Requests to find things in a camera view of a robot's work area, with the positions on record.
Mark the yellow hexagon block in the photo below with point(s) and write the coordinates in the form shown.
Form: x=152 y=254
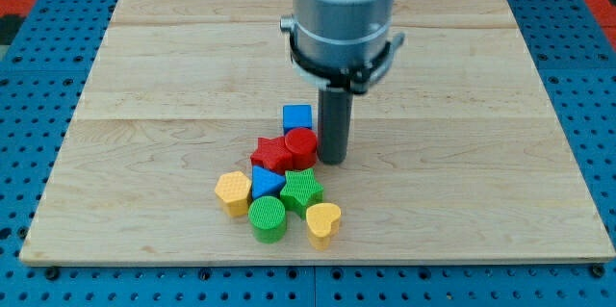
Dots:
x=233 y=191

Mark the blue triangle block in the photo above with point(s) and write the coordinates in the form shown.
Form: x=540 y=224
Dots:
x=266 y=183

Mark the yellow heart block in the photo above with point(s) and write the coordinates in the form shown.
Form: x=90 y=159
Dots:
x=323 y=223

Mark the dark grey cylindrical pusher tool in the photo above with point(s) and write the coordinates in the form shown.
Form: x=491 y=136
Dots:
x=333 y=126

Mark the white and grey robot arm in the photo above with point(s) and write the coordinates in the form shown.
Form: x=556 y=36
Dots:
x=341 y=45

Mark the red star block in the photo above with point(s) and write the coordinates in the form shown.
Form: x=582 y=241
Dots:
x=272 y=154

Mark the blue cube block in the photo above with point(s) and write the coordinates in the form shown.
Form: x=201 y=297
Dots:
x=296 y=116

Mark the green cylinder block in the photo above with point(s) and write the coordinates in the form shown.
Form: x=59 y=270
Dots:
x=268 y=219

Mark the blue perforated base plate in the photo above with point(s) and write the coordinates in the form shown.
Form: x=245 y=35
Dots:
x=43 y=74

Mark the light wooden board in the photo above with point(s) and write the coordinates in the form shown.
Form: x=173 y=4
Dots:
x=456 y=157

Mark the green star block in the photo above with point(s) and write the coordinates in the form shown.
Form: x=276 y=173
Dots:
x=301 y=191

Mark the red cylinder block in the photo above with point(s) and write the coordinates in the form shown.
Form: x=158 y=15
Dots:
x=302 y=143

